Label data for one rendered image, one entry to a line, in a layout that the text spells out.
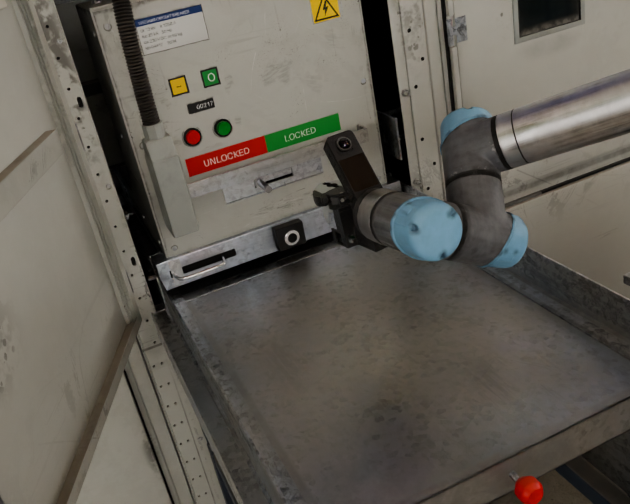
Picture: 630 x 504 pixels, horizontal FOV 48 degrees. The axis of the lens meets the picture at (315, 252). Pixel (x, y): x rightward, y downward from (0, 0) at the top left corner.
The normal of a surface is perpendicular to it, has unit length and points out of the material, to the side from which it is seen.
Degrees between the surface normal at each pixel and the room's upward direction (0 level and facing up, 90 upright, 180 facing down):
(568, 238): 90
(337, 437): 0
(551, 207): 90
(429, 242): 80
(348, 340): 0
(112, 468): 90
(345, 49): 90
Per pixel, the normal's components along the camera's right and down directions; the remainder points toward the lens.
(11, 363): 0.98, -0.18
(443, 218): 0.36, 0.20
